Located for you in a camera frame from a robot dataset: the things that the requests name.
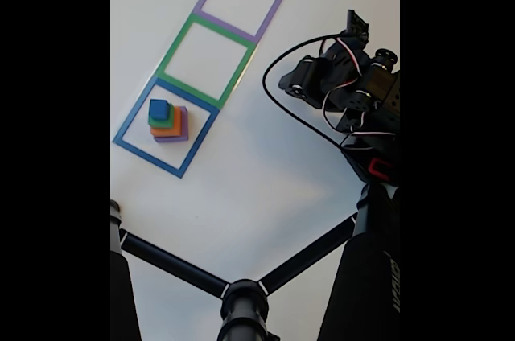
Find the green square frame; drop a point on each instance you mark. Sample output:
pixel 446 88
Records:
pixel 237 71

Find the purple square block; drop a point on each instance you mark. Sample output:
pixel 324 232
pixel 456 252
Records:
pixel 184 130

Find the black camera tripod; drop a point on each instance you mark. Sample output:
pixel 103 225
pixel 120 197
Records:
pixel 362 276

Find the orange square block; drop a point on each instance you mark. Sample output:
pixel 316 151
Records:
pixel 177 128

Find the blue square frame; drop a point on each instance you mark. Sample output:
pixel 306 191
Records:
pixel 201 138

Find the green square block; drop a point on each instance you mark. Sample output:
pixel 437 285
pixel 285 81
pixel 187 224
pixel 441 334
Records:
pixel 171 117

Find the small blue cube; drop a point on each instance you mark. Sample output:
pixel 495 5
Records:
pixel 158 108

